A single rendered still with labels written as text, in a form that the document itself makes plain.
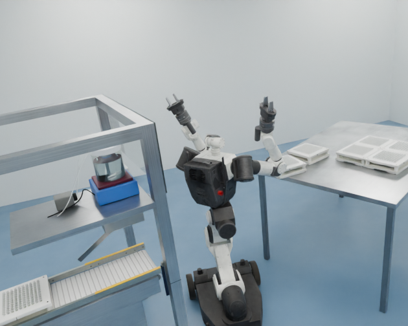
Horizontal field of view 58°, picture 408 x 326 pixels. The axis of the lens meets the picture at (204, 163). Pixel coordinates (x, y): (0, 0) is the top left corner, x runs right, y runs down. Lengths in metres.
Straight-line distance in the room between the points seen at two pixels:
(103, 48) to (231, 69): 1.83
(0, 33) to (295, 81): 4.12
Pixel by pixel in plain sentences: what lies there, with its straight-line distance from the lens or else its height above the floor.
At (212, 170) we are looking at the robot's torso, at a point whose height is 1.27.
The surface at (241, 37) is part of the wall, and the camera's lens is 5.64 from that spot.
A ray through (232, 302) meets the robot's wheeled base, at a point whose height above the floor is 0.34.
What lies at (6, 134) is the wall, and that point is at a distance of 5.48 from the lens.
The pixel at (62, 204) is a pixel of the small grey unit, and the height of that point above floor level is 1.36.
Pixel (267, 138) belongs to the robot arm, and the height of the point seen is 1.39.
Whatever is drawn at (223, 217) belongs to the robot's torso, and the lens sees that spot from 2.33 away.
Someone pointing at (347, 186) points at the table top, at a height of 0.89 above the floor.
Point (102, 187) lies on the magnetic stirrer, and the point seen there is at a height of 1.41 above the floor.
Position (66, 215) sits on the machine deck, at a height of 1.32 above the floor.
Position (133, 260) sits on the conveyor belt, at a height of 0.88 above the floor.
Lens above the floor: 2.10
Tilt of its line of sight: 22 degrees down
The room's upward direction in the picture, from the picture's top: 7 degrees counter-clockwise
